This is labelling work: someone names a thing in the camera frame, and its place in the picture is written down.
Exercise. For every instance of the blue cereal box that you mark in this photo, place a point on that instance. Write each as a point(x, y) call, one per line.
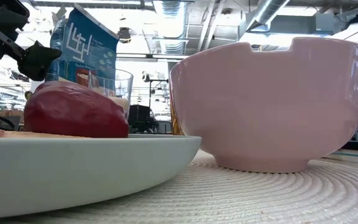
point(85, 40)

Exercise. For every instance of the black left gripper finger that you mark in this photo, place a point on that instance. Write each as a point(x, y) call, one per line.
point(37, 62)

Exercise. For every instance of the pale pink bowl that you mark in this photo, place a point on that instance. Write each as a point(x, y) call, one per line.
point(269, 109)

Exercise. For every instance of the red apple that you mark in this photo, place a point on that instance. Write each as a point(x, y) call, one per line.
point(73, 112)

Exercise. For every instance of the round white woven placemat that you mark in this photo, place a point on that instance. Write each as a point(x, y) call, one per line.
point(259, 196)

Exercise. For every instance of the black ceiling device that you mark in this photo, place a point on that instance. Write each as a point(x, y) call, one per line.
point(123, 35)

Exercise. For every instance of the black machine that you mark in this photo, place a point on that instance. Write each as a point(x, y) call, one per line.
point(143, 119)

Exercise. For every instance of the cardboard box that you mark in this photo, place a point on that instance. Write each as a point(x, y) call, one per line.
point(11, 114)

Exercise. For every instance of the pale blue-grey plate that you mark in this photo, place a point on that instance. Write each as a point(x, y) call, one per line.
point(73, 171)

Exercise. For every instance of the corrugated silver duct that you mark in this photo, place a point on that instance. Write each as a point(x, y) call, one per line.
point(170, 25)

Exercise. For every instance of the smooth silver duct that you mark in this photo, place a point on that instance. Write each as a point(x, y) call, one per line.
point(267, 12)

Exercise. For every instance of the toast slice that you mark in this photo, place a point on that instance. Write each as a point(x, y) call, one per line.
point(26, 134)

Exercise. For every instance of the white column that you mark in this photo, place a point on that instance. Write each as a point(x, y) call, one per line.
point(36, 85)

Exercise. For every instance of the clear glass with white filling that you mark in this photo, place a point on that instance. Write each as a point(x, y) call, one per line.
point(117, 84)

